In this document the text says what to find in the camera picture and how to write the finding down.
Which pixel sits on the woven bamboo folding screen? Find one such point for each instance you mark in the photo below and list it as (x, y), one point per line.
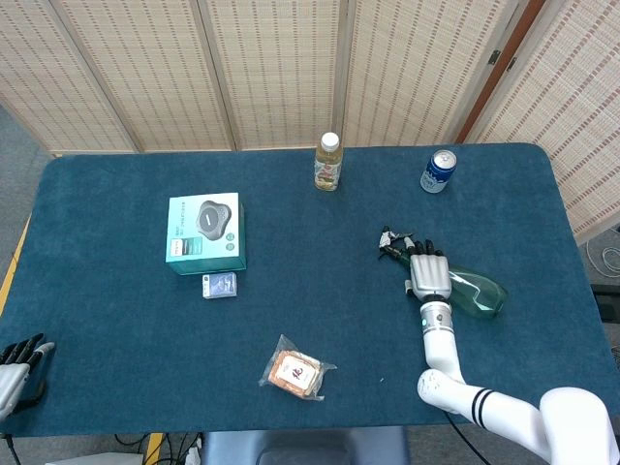
(145, 72)

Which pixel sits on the yellow tea drink bottle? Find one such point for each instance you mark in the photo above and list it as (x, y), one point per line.
(328, 167)

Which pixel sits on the black equipment block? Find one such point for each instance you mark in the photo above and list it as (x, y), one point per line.
(608, 302)

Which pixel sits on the teal speakerphone product box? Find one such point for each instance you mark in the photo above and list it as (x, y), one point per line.
(203, 227)

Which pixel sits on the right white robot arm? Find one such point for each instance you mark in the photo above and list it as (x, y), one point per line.
(441, 349)

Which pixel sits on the bagged bread snack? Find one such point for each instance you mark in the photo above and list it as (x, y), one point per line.
(295, 370)

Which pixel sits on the blue carpet table mat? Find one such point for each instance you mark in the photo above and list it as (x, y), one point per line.
(315, 266)

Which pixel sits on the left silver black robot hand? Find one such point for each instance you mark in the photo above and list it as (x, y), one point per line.
(12, 382)

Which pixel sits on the small blue white pack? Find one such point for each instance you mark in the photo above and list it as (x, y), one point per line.
(220, 285)

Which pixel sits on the white floor box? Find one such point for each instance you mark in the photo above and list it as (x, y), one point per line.
(97, 459)

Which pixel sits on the brown wooden post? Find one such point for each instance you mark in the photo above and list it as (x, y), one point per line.
(504, 63)

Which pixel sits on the green plastic spray bottle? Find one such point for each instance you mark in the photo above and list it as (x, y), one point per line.
(479, 290)

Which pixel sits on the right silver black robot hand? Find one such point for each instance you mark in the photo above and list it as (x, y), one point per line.
(431, 276)

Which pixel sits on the blue white drink can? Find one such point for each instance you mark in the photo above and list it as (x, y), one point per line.
(437, 174)

